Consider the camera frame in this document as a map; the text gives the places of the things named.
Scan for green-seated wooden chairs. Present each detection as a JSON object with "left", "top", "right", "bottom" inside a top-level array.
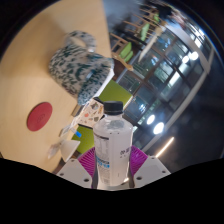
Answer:
[{"left": 109, "top": 3, "right": 168, "bottom": 71}]

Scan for flat round red coaster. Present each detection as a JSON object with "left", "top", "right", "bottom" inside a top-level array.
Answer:
[{"left": 26, "top": 101, "right": 54, "bottom": 132}]

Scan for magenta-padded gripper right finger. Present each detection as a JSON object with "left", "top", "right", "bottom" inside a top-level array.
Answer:
[{"left": 128, "top": 144, "right": 172, "bottom": 189}]

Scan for clear black-capped drink bottle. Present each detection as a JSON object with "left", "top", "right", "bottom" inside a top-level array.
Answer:
[{"left": 92, "top": 100, "right": 134, "bottom": 188}]

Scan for round ceiling lamp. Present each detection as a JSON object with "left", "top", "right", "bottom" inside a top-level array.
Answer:
[
  {"left": 153, "top": 121, "right": 166, "bottom": 135},
  {"left": 146, "top": 114, "right": 156, "bottom": 126}
]

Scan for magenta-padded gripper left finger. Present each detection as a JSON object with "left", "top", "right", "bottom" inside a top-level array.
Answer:
[{"left": 56, "top": 146, "right": 99, "bottom": 189}]

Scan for curved linear ceiling light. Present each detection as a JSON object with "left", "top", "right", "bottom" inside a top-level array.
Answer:
[{"left": 154, "top": 136, "right": 175, "bottom": 158}]

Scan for green-white patterned mug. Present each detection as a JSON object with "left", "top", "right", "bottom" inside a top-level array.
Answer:
[{"left": 48, "top": 30, "right": 115, "bottom": 106}]

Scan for small blue-capped bottle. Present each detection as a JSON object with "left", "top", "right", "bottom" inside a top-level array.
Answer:
[{"left": 71, "top": 128, "right": 83, "bottom": 138}]

